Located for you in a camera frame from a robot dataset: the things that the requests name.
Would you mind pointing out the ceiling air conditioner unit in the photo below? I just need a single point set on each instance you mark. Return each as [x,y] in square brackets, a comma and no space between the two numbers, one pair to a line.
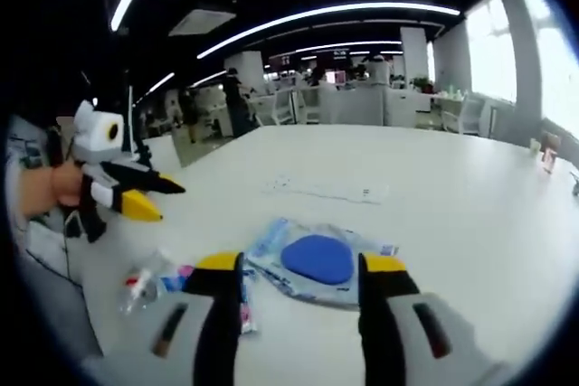
[201,22]

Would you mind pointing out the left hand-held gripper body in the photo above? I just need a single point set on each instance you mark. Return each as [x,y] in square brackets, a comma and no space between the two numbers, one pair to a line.
[97,133]

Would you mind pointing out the potted green plant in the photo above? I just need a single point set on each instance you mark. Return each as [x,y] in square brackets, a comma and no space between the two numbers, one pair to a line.
[420,84]

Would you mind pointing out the person's cream top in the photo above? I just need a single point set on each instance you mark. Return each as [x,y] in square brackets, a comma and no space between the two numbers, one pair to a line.
[45,268]

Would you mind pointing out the person's left hand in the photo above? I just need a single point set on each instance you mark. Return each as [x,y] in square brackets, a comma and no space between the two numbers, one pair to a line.
[68,185]

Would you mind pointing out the white mesh chair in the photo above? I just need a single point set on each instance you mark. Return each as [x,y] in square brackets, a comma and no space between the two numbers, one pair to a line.
[276,108]
[463,115]

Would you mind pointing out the white table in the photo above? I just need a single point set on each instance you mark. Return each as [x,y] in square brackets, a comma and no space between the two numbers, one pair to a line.
[429,205]

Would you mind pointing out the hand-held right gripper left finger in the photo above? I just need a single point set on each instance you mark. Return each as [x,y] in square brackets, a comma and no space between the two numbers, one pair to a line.
[181,332]

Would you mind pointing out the blue pink packet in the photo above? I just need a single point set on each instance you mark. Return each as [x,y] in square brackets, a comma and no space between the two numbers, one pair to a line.
[176,278]

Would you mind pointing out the wet wipes pack blue lid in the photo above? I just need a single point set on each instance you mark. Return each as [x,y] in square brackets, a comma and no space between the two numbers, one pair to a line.
[316,264]

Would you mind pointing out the clear plastic bottle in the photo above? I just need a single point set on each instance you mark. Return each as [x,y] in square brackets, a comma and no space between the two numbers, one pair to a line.
[145,284]

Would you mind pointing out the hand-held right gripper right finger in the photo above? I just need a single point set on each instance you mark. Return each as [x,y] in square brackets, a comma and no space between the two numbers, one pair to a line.
[407,327]

